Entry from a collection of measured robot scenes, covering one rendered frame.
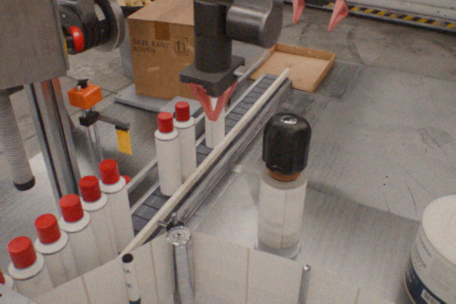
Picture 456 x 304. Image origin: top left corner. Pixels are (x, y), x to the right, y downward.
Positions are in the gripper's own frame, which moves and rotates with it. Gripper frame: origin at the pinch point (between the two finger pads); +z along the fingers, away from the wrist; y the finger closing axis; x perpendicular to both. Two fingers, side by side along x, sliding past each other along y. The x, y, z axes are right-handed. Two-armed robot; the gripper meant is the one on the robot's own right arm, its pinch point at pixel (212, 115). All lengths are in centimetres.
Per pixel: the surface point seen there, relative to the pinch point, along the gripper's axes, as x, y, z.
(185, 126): 14.7, 14.7, 14.8
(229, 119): 19, 46, 31
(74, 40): 16.2, -11.5, -14.0
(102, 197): 14.9, -12.5, 14.4
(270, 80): 18, 76, 31
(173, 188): 14.9, 9.0, 28.4
